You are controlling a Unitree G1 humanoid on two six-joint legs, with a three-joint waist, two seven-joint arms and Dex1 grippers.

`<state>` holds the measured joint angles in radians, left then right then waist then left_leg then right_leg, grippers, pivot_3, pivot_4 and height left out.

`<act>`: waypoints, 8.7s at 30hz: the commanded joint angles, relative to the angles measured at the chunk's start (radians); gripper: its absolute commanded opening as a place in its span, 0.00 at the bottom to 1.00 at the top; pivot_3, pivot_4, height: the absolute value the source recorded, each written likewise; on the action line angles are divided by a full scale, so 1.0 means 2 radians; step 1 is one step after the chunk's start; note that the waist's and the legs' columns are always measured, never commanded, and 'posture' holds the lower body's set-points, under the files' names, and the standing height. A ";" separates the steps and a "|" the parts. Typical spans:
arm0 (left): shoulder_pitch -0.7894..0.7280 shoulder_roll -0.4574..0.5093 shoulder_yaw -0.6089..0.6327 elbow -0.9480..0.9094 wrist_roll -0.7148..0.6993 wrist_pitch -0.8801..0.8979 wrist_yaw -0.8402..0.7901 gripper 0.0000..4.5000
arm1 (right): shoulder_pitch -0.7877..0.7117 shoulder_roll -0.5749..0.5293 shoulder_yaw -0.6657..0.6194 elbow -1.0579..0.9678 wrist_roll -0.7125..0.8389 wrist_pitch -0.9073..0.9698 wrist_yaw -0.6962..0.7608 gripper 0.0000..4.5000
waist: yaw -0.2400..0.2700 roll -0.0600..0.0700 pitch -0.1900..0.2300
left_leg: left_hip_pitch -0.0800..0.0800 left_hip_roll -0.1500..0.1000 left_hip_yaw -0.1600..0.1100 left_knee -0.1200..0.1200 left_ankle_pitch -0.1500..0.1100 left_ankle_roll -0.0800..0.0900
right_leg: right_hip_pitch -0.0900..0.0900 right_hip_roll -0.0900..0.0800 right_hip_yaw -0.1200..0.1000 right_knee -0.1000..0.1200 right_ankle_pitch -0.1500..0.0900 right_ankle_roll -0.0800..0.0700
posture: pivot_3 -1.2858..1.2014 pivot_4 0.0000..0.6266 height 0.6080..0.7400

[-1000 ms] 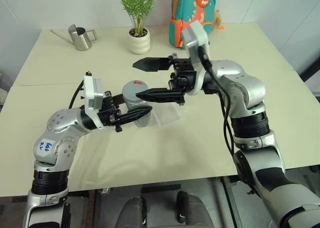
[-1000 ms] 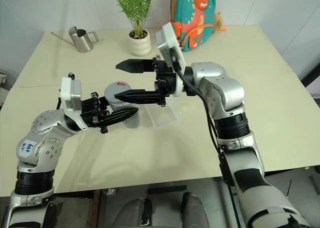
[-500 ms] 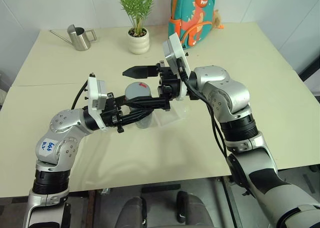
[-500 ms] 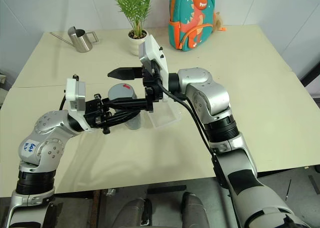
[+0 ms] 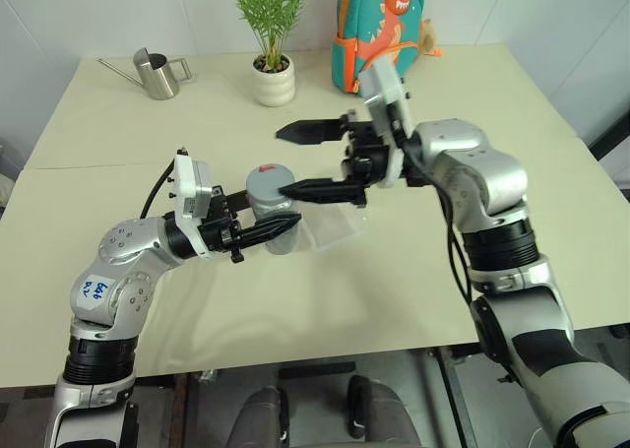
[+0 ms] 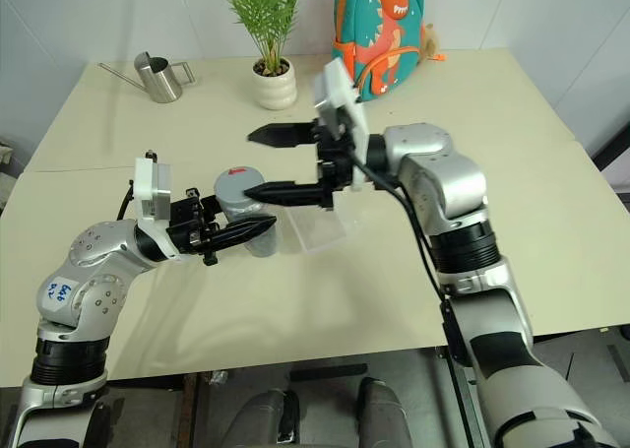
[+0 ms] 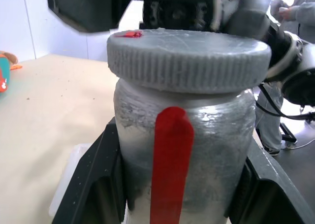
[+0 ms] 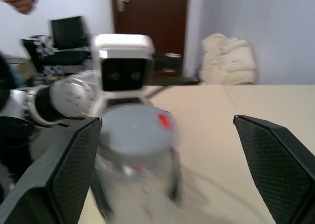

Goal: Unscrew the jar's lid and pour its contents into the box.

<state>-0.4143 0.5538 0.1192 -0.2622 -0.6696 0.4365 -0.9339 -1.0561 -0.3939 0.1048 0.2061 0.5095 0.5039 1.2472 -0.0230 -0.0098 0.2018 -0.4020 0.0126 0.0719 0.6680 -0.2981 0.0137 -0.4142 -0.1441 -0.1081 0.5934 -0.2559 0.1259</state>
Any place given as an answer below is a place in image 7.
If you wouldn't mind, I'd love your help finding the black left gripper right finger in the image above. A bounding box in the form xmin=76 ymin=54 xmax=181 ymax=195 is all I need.
xmin=223 ymin=144 xmax=315 ymax=224

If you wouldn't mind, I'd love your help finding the teal and orange plush toy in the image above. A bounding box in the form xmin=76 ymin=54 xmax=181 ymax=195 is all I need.
xmin=0 ymin=50 xmax=23 ymax=94

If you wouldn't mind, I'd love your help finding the grey ribbed jar lid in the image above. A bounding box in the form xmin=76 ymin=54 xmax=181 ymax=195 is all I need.
xmin=106 ymin=28 xmax=272 ymax=95

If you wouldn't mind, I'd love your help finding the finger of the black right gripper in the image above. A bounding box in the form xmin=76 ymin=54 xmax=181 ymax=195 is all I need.
xmin=46 ymin=0 xmax=134 ymax=34

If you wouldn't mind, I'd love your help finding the person in grey clothes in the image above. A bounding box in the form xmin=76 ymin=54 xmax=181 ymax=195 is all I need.
xmin=254 ymin=0 xmax=315 ymax=156

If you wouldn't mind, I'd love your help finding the translucent white plastic box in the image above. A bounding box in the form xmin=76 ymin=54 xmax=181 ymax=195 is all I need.
xmin=48 ymin=143 xmax=92 ymax=219

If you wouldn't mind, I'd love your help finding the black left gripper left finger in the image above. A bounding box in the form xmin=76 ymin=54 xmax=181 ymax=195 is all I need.
xmin=53 ymin=122 xmax=128 ymax=224

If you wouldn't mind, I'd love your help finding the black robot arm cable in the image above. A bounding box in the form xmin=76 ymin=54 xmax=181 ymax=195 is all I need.
xmin=257 ymin=83 xmax=315 ymax=120

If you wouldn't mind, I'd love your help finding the grey jar with red stripe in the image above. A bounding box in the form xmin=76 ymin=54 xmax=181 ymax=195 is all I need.
xmin=113 ymin=77 xmax=256 ymax=224

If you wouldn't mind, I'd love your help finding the black wheeled stand base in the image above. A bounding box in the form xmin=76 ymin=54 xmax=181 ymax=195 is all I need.
xmin=280 ymin=122 xmax=299 ymax=149

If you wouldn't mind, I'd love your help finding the white cable on floor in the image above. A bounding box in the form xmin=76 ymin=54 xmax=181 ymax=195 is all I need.
xmin=286 ymin=136 xmax=315 ymax=151

